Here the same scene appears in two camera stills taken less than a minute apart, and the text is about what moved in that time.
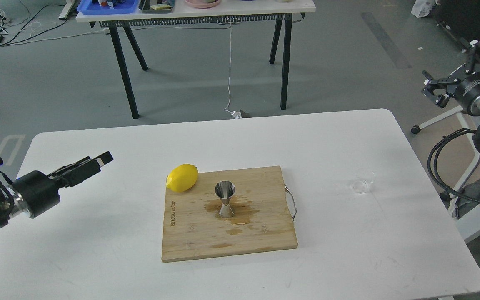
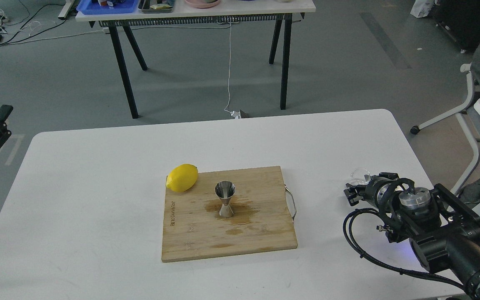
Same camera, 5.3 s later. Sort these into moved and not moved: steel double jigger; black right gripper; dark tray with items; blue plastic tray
Moved: black right gripper
Not moved: steel double jigger; blue plastic tray; dark tray with items
